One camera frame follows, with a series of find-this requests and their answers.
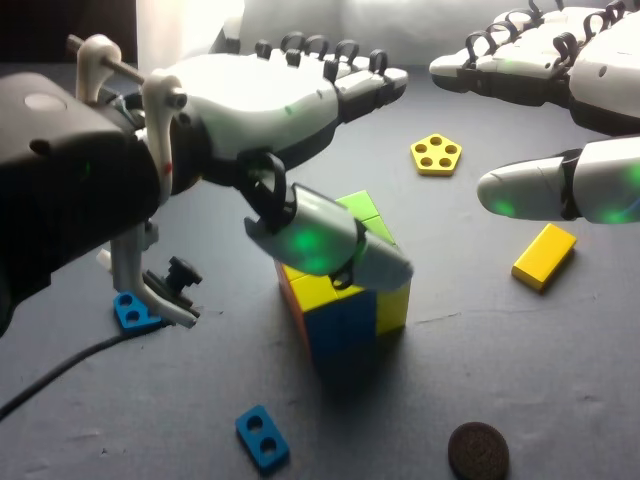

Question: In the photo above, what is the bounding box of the blue pentagon block with holes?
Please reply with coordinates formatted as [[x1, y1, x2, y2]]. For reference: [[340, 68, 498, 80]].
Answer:
[[112, 291, 166, 335]]

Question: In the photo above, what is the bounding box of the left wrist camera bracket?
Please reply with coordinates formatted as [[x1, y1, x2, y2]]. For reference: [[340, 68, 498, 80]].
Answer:
[[66, 32, 205, 331]]

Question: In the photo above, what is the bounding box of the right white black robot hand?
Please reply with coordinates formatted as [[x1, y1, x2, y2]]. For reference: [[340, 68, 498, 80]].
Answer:
[[428, 0, 640, 225]]

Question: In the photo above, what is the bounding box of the brown round sandwich cookie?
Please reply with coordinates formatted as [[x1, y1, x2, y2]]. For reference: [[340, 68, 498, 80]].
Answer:
[[447, 421, 510, 480]]

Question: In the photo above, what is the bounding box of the yellow pentagon block with holes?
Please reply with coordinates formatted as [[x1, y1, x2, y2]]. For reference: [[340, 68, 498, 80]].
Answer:
[[409, 132, 464, 177]]

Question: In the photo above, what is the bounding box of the black left wrist camera cable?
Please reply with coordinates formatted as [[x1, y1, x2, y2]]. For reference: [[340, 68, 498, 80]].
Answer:
[[0, 324, 171, 420]]

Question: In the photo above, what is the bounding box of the blue two-hole rectangular block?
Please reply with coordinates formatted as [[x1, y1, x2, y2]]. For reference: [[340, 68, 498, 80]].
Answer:
[[234, 403, 291, 475]]

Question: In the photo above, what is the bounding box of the multicoloured puzzle cube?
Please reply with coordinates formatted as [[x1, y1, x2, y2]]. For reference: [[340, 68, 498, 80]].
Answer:
[[273, 189, 413, 359]]

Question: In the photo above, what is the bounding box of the yellow rectangular block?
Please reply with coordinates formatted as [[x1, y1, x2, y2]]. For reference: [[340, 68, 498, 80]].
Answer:
[[510, 222, 578, 295]]

